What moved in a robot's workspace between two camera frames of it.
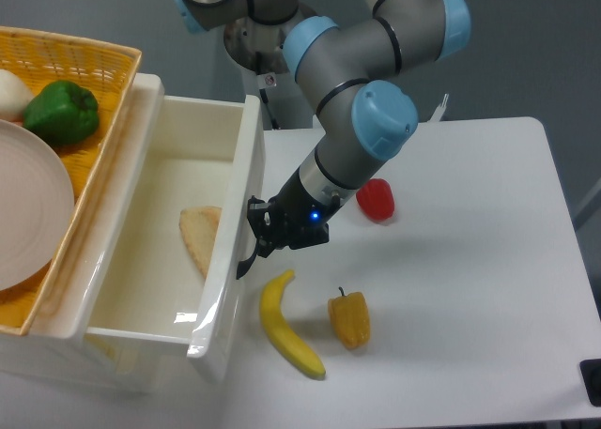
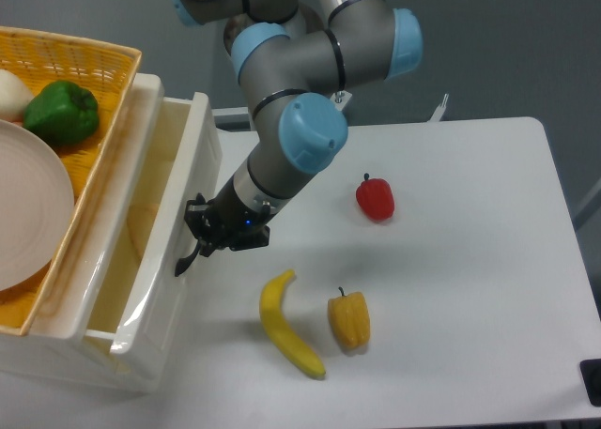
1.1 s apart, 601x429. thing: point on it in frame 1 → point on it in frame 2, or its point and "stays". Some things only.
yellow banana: x=270 y=299 stays
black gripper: x=298 y=219 → x=233 y=225
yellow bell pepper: x=351 y=318 stays
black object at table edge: x=591 y=375 stays
